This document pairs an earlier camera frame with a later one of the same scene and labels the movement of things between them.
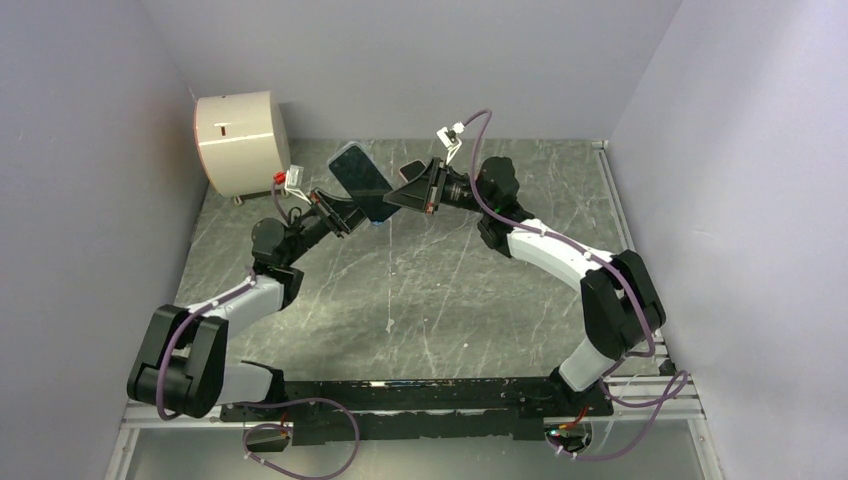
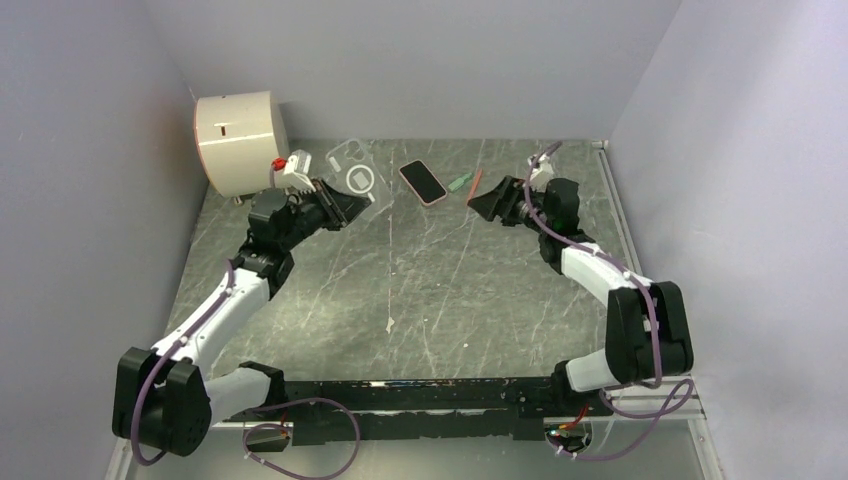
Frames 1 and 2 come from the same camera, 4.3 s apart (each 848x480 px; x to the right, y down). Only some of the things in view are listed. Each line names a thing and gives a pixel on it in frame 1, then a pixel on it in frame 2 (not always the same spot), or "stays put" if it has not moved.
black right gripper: x=415 y=194 -> x=498 y=203
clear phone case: x=363 y=180 stays put
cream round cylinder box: x=242 y=142 stays put
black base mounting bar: x=357 y=411 stays put
